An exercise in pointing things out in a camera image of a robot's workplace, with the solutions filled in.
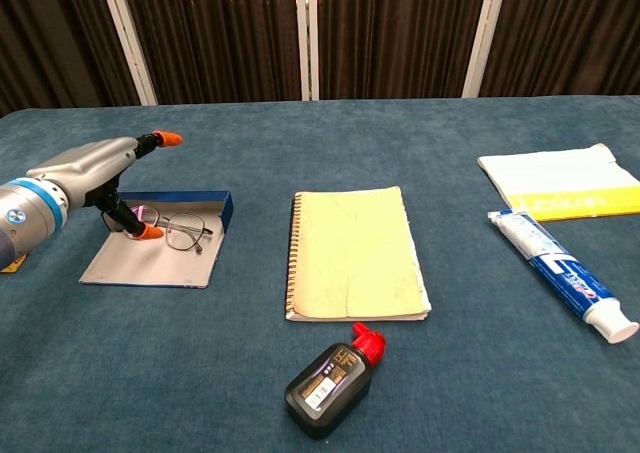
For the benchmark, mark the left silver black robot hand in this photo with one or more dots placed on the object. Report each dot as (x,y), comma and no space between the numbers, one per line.
(90,170)

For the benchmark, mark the thin wire-frame eyeglasses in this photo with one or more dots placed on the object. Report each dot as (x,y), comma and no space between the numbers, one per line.
(185,230)

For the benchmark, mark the dark brown curtain panel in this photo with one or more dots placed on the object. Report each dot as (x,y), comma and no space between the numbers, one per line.
(215,38)
(570,33)
(400,33)
(50,38)

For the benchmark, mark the blue felt table mat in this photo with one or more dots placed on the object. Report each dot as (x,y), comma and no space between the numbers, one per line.
(320,138)

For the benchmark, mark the yellow spiral notebook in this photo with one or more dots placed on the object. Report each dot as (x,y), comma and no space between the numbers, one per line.
(355,253)

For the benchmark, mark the black ink bottle red cap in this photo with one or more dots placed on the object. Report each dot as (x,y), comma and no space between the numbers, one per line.
(325,388)

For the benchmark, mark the blue white toothpaste tube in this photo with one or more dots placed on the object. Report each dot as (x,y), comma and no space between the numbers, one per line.
(560,263)

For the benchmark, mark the white screen frame post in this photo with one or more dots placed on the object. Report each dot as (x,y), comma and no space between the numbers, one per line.
(307,38)
(127,38)
(485,33)

